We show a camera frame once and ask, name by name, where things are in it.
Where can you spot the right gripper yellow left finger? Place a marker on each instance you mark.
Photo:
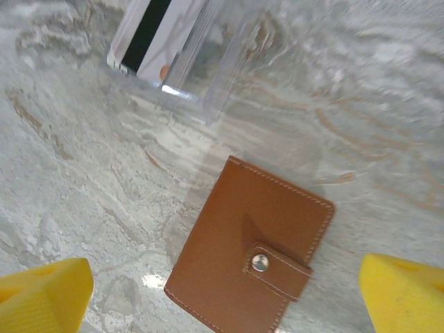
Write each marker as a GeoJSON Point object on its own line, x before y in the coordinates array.
{"type": "Point", "coordinates": [41, 298]}

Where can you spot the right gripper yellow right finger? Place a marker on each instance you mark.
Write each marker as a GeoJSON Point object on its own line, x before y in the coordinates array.
{"type": "Point", "coordinates": [406, 298]}

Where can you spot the brown leather card holder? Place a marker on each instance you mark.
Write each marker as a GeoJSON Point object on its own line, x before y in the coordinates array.
{"type": "Point", "coordinates": [225, 243]}

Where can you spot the stack of credit cards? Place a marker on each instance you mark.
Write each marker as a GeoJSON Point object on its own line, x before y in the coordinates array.
{"type": "Point", "coordinates": [156, 34]}

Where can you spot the clear acrylic card box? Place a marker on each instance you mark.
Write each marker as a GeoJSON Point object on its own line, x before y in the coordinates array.
{"type": "Point", "coordinates": [222, 52]}

